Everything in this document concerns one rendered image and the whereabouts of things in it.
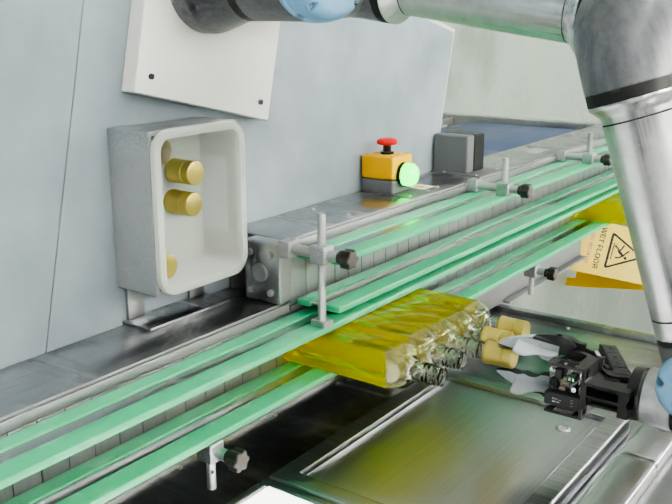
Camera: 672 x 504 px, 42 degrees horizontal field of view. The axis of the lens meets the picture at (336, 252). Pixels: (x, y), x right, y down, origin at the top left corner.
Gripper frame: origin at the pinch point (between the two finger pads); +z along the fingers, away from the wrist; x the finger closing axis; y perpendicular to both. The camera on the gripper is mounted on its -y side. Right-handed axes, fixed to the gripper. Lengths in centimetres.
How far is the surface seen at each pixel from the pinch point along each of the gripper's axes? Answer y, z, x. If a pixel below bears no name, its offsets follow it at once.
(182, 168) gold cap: 27, 38, -27
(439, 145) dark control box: -52, 42, -22
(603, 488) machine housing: 5.6, -17.0, 13.0
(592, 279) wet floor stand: -336, 104, 85
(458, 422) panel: -0.3, 7.8, 12.7
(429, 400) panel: -4.5, 15.4, 12.6
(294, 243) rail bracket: 14.6, 28.0, -15.5
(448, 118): -152, 94, -16
